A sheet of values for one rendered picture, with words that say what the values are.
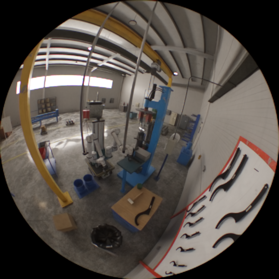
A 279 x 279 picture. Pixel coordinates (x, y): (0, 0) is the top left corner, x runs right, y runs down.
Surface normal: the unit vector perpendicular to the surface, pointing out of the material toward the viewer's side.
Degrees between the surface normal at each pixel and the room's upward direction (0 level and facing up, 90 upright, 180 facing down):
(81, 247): 0
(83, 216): 0
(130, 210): 0
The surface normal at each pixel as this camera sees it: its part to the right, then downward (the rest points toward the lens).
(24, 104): 0.80, 0.39
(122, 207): 0.18, -0.89
